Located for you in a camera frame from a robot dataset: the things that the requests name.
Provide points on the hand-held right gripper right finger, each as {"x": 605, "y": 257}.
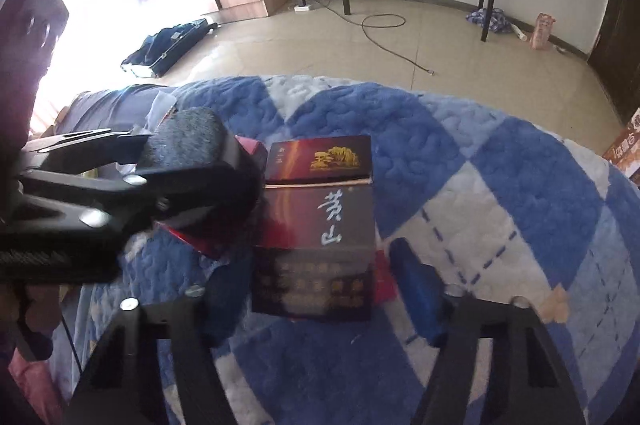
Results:
{"x": 415, "y": 290}

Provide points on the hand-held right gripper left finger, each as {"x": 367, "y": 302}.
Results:
{"x": 192, "y": 325}

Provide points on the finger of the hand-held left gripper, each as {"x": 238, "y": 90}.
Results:
{"x": 100, "y": 195}
{"x": 85, "y": 147}

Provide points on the round dark layered sponge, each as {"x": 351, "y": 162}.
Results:
{"x": 200, "y": 155}

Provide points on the dark red cigarette box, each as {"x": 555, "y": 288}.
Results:
{"x": 315, "y": 225}

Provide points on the glossy red silver box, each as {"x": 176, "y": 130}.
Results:
{"x": 250, "y": 152}

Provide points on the blue white checked blanket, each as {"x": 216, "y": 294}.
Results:
{"x": 500, "y": 205}

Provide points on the open dark blue suitcase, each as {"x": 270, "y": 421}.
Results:
{"x": 160, "y": 47}

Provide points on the pink cloth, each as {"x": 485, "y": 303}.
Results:
{"x": 35, "y": 390}

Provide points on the printed cardboard box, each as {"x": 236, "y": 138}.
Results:
{"x": 625, "y": 150}

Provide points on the white power strip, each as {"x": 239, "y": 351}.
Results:
{"x": 303, "y": 8}

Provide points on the white plastic bottle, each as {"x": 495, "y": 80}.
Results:
{"x": 519, "y": 32}

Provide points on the blue cloth pile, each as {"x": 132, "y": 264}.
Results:
{"x": 487, "y": 20}

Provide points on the pink paper bag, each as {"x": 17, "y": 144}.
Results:
{"x": 543, "y": 30}

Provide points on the dark wooden door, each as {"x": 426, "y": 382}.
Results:
{"x": 620, "y": 30}

